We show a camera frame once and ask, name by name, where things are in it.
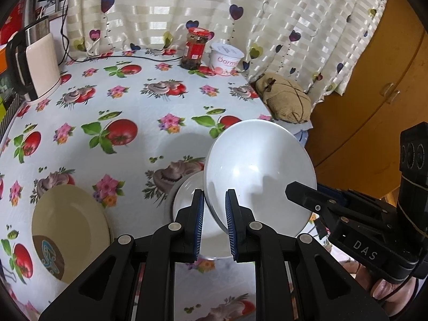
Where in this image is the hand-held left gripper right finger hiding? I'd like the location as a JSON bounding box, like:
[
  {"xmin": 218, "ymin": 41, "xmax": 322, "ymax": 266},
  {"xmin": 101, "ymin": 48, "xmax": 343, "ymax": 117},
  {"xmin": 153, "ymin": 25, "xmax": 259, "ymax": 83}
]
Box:
[{"xmin": 225, "ymin": 189, "xmax": 390, "ymax": 321}]

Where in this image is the cabinet handle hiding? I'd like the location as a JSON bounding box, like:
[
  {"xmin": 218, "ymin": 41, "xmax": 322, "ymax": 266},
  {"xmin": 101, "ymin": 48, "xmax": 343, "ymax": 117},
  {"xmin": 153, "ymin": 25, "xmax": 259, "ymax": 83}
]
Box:
[{"xmin": 382, "ymin": 82, "xmax": 402, "ymax": 105}]

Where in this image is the white electric kettle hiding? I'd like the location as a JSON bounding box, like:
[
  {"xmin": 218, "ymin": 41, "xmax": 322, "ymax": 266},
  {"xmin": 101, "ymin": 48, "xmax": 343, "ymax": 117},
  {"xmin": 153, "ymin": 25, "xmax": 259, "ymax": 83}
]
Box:
[{"xmin": 5, "ymin": 17, "xmax": 63, "ymax": 103}]

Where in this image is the white plate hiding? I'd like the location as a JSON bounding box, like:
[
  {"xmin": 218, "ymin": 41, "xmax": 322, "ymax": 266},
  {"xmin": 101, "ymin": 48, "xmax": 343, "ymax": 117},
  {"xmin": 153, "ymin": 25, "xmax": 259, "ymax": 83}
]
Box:
[{"xmin": 171, "ymin": 170, "xmax": 235, "ymax": 260}]

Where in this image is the vegetable printed tablecloth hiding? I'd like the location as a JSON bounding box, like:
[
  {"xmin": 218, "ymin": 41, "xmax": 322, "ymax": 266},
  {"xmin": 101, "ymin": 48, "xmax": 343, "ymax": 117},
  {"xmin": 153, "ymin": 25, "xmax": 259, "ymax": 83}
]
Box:
[{"xmin": 0, "ymin": 48, "xmax": 335, "ymax": 321}]

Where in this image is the person's right hand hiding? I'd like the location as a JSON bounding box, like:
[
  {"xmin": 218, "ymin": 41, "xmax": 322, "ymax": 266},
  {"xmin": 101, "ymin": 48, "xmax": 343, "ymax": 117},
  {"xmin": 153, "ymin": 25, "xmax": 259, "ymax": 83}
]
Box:
[{"xmin": 356, "ymin": 262, "xmax": 417, "ymax": 308}]

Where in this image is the burlap wrapped bundle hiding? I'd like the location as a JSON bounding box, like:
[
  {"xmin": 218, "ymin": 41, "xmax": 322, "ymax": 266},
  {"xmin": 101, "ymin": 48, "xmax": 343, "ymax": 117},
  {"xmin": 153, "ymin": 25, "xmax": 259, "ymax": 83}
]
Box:
[{"xmin": 256, "ymin": 73, "xmax": 312, "ymax": 124}]

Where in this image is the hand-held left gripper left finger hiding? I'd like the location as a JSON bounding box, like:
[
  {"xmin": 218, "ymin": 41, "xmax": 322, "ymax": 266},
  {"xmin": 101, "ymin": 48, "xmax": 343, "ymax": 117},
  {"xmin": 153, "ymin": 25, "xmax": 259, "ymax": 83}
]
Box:
[{"xmin": 38, "ymin": 189, "xmax": 204, "ymax": 321}]

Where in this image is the white plastic tub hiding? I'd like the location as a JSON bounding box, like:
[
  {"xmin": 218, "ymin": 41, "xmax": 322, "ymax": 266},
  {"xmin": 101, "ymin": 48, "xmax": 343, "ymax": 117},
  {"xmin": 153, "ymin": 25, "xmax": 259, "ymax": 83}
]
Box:
[{"xmin": 210, "ymin": 42, "xmax": 246, "ymax": 76}]

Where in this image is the wooden cabinet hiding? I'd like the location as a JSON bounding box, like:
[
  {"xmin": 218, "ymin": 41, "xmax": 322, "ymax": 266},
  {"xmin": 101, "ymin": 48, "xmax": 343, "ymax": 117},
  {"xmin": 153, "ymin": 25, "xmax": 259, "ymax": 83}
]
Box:
[{"xmin": 306, "ymin": 0, "xmax": 428, "ymax": 209}]

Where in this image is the white bowl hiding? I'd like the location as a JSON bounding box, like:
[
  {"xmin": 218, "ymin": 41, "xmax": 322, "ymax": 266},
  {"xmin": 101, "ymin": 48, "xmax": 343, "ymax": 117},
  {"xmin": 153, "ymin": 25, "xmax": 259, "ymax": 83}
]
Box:
[{"xmin": 203, "ymin": 119, "xmax": 318, "ymax": 239}]

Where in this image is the black power cable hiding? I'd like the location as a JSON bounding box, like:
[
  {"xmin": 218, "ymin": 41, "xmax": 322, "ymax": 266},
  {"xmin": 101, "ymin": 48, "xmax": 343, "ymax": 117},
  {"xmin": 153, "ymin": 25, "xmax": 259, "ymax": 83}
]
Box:
[{"xmin": 59, "ymin": 5, "xmax": 188, "ymax": 66}]

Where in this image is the red-lidded sauce jar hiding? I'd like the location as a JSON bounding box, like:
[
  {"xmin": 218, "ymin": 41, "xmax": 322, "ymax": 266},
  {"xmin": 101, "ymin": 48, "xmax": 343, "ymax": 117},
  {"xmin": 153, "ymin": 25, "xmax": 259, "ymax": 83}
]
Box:
[{"xmin": 181, "ymin": 27, "xmax": 215, "ymax": 71}]

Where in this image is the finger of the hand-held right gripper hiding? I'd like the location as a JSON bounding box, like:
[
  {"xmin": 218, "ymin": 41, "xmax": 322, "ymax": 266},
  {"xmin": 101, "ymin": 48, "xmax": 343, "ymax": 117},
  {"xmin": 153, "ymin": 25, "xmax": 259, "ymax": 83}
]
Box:
[
  {"xmin": 318, "ymin": 184, "xmax": 398, "ymax": 223},
  {"xmin": 285, "ymin": 181, "xmax": 397, "ymax": 231}
]

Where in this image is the cream heart printed curtain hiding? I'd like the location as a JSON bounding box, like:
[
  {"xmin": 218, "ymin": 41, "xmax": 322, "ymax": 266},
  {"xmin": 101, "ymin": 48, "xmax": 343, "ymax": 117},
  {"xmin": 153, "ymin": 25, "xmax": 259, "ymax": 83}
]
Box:
[{"xmin": 65, "ymin": 0, "xmax": 392, "ymax": 105}]

